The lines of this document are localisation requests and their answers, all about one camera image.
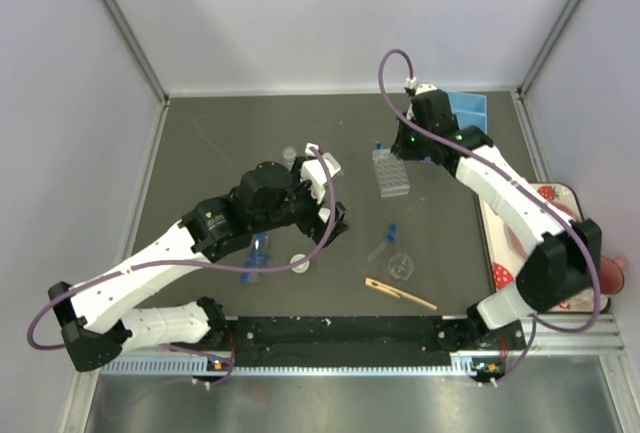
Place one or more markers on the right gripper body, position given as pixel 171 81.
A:
pixel 411 142

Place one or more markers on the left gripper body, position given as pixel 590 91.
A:
pixel 311 223

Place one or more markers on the clear test tube rack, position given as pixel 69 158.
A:
pixel 390 173

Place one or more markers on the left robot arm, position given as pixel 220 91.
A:
pixel 102 318

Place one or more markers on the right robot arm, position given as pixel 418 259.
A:
pixel 561 253

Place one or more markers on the large white evaporating dish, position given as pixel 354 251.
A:
pixel 324 214

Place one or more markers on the small white crucible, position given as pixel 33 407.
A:
pixel 299 266

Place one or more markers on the blue safety glasses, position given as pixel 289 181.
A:
pixel 257 258

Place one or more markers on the blue plastic bin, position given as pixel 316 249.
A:
pixel 470 109

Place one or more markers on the small glass flask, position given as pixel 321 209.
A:
pixel 289 155

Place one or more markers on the wooden test tube clamp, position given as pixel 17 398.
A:
pixel 397 293

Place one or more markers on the glass beaker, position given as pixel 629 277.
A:
pixel 400 266

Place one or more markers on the strawberry pattern tray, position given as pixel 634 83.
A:
pixel 505 264

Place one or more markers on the pink plate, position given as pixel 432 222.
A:
pixel 514 242

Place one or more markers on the red funnel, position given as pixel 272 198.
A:
pixel 612 279

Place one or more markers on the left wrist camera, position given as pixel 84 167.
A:
pixel 312 170

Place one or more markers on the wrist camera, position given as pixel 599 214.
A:
pixel 413 87
pixel 312 170

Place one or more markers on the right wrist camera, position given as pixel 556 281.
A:
pixel 413 87

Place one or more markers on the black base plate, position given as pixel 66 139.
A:
pixel 346 340

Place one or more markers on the grey cable duct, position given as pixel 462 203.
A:
pixel 174 366

